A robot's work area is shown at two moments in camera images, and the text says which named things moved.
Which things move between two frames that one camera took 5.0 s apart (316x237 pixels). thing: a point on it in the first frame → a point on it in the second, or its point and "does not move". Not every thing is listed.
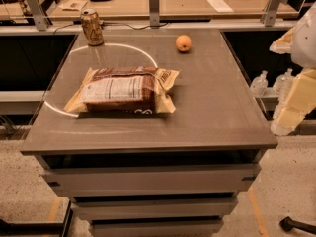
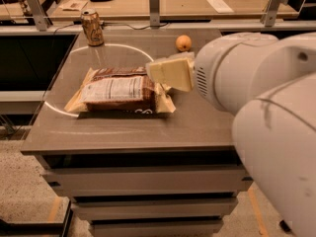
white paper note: [219, 5] does not move
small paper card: [73, 5] does not move
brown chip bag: [123, 90] does not move
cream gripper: [305, 41] → [210, 70]
